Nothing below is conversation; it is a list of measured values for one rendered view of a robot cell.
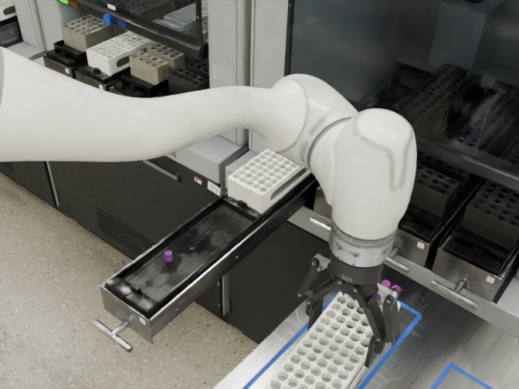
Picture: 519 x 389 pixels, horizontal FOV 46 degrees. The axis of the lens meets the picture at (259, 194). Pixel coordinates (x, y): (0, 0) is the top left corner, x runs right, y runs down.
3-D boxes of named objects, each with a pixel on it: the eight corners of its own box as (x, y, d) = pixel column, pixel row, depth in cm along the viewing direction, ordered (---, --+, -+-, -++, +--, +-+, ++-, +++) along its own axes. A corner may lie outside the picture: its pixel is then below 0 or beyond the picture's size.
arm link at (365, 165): (420, 231, 80) (368, 175, 90) (446, 133, 71) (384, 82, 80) (350, 253, 77) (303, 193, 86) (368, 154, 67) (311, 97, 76)
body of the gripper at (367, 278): (320, 250, 85) (314, 294, 91) (374, 276, 82) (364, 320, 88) (345, 221, 90) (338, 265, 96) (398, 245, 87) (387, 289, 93)
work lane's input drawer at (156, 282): (302, 153, 162) (304, 126, 156) (346, 174, 156) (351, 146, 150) (86, 323, 117) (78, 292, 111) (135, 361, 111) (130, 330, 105)
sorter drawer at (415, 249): (485, 116, 179) (493, 89, 173) (532, 133, 173) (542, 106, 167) (357, 251, 134) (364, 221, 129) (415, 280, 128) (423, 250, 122)
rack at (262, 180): (302, 141, 154) (304, 120, 151) (335, 156, 150) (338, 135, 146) (226, 199, 136) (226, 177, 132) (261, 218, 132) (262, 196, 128)
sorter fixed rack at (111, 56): (159, 36, 199) (157, 18, 195) (181, 45, 194) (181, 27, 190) (87, 69, 181) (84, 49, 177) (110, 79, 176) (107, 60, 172)
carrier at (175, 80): (205, 103, 164) (204, 83, 160) (199, 106, 163) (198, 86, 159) (173, 89, 170) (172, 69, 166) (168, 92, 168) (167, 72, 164)
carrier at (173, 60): (181, 76, 175) (179, 57, 172) (175, 79, 174) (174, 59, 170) (152, 63, 181) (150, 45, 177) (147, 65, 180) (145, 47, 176)
